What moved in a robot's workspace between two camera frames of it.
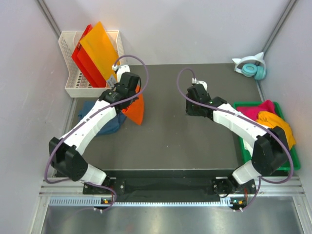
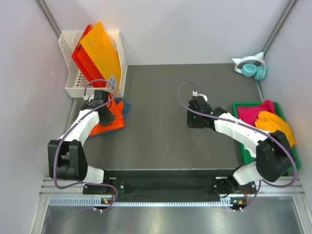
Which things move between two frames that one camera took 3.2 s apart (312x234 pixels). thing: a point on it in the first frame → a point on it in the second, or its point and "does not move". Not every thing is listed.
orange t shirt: (135, 111) → (118, 122)
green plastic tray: (292, 163) does not move
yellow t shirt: (269, 119) does not move
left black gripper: (116, 84) → (108, 120)
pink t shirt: (252, 112) does not move
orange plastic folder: (102, 49) does not move
